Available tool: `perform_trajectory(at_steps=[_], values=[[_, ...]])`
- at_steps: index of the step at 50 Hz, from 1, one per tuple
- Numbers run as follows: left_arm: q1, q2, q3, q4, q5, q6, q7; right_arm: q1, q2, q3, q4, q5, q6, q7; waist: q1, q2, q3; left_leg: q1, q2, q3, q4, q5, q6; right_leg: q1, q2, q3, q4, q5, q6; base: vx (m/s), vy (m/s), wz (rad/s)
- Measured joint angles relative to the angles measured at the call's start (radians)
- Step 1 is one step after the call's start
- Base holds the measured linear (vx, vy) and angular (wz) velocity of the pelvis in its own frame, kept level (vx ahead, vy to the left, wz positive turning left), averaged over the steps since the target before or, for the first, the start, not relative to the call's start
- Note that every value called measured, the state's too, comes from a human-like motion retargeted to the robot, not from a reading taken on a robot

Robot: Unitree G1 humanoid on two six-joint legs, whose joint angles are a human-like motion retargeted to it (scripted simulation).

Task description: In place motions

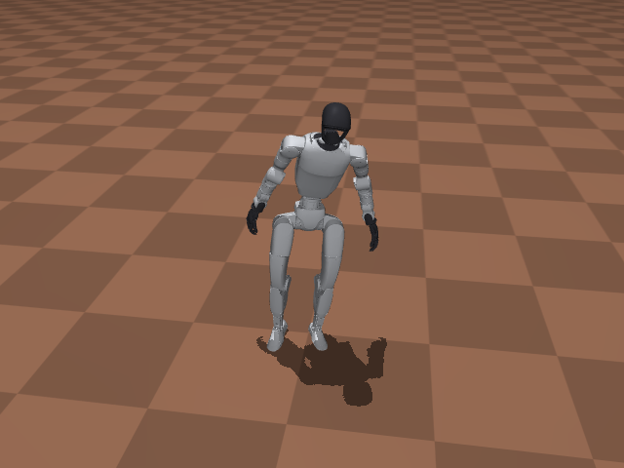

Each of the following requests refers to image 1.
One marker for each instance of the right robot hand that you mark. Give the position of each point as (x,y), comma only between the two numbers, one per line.
(252,217)

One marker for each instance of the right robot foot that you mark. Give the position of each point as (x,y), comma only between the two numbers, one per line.
(277,337)

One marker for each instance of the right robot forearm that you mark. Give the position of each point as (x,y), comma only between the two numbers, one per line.
(265,190)

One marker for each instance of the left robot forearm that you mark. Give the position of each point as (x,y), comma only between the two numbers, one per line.
(366,201)

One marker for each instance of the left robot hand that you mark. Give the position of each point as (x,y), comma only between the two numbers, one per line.
(373,230)

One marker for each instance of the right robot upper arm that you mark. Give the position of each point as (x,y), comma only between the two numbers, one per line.
(291,147)

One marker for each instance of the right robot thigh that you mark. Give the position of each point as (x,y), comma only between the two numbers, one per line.
(280,249)

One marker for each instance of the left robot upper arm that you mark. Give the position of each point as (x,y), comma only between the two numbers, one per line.
(360,164)

